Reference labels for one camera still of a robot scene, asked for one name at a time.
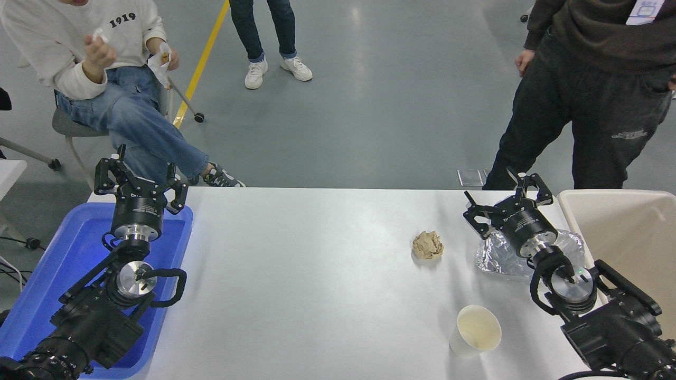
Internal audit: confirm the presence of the white paper cup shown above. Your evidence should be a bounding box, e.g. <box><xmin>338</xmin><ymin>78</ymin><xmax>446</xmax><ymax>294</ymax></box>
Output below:
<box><xmin>449</xmin><ymin>305</ymin><xmax>502</xmax><ymax>357</ymax></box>

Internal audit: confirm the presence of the seated person's right hand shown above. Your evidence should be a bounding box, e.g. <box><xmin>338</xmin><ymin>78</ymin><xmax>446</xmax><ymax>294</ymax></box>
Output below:
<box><xmin>83</xmin><ymin>37</ymin><xmax>118</xmax><ymax>82</ymax></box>

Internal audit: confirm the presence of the black floor cable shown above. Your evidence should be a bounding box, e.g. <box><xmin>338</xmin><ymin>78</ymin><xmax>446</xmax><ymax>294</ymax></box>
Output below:
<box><xmin>0</xmin><ymin>236</ymin><xmax>42</xmax><ymax>280</ymax></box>

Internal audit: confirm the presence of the standing person in black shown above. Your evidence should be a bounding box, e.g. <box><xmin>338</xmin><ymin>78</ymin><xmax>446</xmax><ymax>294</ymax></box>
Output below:
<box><xmin>482</xmin><ymin>0</ymin><xmax>676</xmax><ymax>191</ymax></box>

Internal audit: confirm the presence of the white blue name badge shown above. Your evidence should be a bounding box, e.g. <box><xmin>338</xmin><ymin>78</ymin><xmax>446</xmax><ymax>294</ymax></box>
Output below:
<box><xmin>626</xmin><ymin>0</ymin><xmax>666</xmax><ymax>25</ymax></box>

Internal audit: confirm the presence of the large pale bin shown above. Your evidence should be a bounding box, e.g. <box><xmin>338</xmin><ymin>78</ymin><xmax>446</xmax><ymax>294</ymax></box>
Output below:
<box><xmin>557</xmin><ymin>189</ymin><xmax>676</xmax><ymax>341</ymax></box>

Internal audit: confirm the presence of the seated person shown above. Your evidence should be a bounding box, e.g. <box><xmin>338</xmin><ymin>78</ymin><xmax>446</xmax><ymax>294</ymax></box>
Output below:
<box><xmin>0</xmin><ymin>0</ymin><xmax>246</xmax><ymax>188</ymax></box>

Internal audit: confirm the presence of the crumpled tan paper ball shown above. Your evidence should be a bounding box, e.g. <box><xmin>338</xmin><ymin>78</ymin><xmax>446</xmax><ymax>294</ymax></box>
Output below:
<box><xmin>412</xmin><ymin>231</ymin><xmax>444</xmax><ymax>260</ymax></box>

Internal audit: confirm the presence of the white food wrapper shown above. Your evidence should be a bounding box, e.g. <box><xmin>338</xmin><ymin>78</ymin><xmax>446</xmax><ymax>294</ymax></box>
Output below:
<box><xmin>147</xmin><ymin>42</ymin><xmax>172</xmax><ymax>85</ymax></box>

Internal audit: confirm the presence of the small white side table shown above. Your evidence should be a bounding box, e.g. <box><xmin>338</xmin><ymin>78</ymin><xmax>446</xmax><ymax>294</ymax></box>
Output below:
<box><xmin>0</xmin><ymin>159</ymin><xmax>27</xmax><ymax>201</ymax></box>

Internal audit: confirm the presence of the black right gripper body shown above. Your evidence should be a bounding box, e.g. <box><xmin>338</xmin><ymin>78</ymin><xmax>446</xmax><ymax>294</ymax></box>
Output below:
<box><xmin>499</xmin><ymin>205</ymin><xmax>558</xmax><ymax>253</ymax></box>

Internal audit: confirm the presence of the blue plastic tray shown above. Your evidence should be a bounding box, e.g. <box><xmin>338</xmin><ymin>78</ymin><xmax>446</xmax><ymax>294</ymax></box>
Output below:
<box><xmin>0</xmin><ymin>202</ymin><xmax>194</xmax><ymax>379</ymax></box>

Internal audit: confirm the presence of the standing person with white shoes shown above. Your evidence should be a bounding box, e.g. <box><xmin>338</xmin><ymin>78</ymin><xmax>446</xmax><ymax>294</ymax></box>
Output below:
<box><xmin>229</xmin><ymin>0</ymin><xmax>313</xmax><ymax>90</ymax></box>

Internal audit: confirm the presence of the grey chair with casters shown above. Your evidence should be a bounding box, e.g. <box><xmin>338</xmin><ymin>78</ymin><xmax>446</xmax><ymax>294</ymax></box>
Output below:
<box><xmin>52</xmin><ymin>77</ymin><xmax>205</xmax><ymax>192</ymax></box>

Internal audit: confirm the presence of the grey chair leg with caster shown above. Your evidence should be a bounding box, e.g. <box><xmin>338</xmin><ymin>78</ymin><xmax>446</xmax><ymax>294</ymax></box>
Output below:
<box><xmin>0</xmin><ymin>137</ymin><xmax>61</xmax><ymax>171</ymax></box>

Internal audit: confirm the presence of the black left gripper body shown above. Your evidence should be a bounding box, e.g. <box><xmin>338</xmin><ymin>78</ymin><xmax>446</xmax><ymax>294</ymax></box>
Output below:
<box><xmin>111</xmin><ymin>182</ymin><xmax>167</xmax><ymax>227</ymax></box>

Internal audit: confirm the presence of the standing person's hand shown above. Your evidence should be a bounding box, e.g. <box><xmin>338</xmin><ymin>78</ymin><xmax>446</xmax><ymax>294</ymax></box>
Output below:
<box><xmin>515</xmin><ymin>49</ymin><xmax>536</xmax><ymax>77</ymax></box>

